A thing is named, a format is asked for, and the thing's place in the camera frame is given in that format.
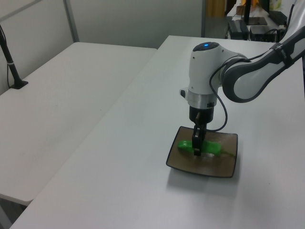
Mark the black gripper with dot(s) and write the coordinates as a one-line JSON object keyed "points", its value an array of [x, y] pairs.
{"points": [[205, 114]]}

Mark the green chili pepper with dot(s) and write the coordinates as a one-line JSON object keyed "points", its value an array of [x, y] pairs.
{"points": [[212, 146]]}

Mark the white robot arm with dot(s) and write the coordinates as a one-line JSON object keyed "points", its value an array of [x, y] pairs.
{"points": [[202, 71]]}

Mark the brown square ceramic plate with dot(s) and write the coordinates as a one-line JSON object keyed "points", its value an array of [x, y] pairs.
{"points": [[202, 167]]}

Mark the black flat electronics box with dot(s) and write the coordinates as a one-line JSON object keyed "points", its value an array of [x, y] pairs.
{"points": [[238, 28]]}

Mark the black electronics box with ports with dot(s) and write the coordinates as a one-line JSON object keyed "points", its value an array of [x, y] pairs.
{"points": [[263, 33]]}

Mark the black monitor stand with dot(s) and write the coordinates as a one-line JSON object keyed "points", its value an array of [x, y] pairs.
{"points": [[252, 20]]}

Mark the white folding table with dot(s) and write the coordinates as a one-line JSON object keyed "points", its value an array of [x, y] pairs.
{"points": [[59, 95]]}

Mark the grey partition post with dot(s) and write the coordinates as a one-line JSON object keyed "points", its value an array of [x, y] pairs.
{"points": [[203, 16], [71, 21]]}

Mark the black camera pole stand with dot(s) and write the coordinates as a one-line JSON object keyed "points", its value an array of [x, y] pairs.
{"points": [[10, 66]]}

